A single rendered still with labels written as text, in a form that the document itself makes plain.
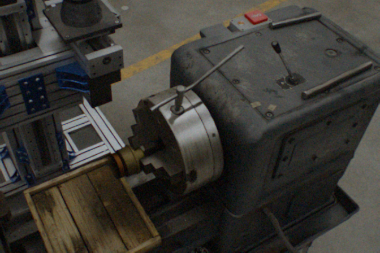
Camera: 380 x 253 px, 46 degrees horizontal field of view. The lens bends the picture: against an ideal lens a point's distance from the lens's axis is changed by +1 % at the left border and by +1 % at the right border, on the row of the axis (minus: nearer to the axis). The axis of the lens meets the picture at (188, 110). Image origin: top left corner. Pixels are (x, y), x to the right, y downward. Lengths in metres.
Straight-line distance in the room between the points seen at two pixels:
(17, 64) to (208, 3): 2.62
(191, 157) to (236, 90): 0.24
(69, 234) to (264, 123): 0.67
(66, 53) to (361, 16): 3.09
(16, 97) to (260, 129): 0.95
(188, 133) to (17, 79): 0.74
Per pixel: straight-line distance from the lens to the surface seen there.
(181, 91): 1.16
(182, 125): 1.21
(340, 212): 1.99
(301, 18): 1.60
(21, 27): 1.75
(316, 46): 1.51
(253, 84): 1.31
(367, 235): 2.66
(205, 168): 1.25
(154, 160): 1.27
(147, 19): 3.81
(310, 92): 1.30
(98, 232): 1.41
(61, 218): 1.46
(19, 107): 1.79
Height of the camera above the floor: 2.10
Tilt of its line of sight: 45 degrees down
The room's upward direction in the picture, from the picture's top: 4 degrees clockwise
